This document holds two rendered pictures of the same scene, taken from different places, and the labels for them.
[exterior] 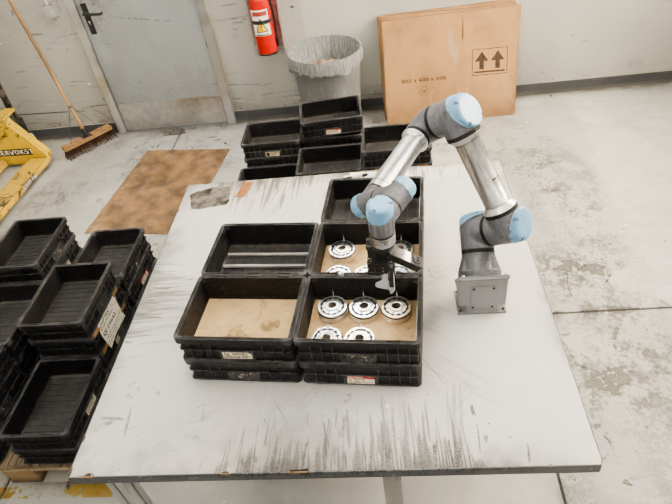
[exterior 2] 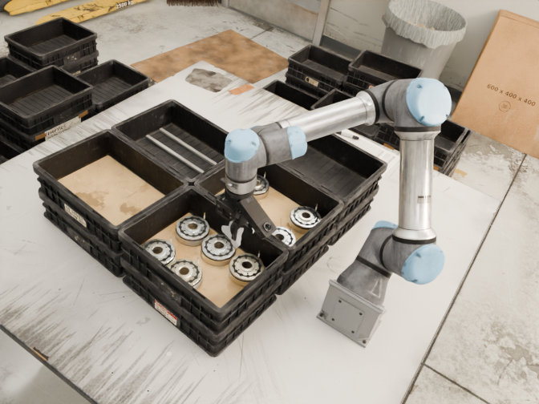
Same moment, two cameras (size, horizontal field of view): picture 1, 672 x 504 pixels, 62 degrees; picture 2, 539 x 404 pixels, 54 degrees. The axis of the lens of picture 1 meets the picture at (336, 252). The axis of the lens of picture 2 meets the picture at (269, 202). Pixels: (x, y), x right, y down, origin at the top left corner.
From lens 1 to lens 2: 67 cm
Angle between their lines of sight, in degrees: 14
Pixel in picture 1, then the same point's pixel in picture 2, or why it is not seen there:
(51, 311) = (25, 99)
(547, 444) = not seen: outside the picture
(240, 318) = (113, 187)
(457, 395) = (240, 392)
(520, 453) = not seen: outside the picture
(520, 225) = (419, 264)
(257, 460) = (19, 318)
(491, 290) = (357, 314)
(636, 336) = not seen: outside the picture
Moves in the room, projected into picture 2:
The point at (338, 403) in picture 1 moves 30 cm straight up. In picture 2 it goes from (131, 320) to (127, 252)
